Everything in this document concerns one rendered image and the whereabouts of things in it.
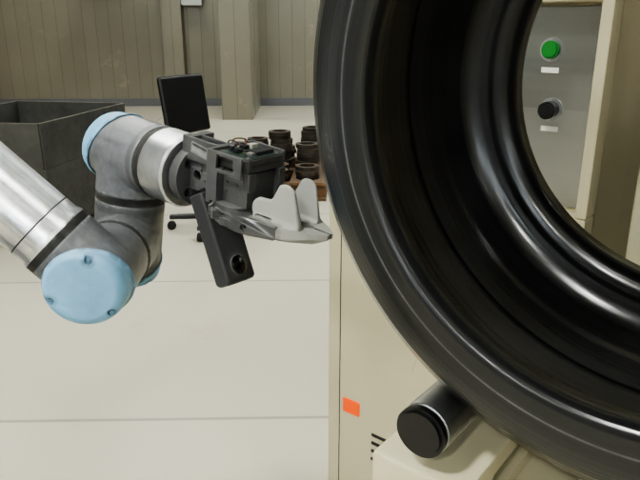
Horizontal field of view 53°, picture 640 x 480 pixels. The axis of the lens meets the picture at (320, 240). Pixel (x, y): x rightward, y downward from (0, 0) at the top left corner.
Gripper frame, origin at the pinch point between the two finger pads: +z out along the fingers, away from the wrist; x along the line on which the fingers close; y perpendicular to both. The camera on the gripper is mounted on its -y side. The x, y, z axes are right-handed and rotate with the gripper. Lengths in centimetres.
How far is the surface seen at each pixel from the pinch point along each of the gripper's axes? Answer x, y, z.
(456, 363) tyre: -11.5, 0.6, 21.8
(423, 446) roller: -10.7, -8.4, 20.2
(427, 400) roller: -9.0, -5.5, 19.0
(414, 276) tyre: -11.8, 6.1, 17.5
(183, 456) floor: 52, -110, -79
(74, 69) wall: 533, -153, -894
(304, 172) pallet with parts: 305, -111, -243
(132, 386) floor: 67, -116, -124
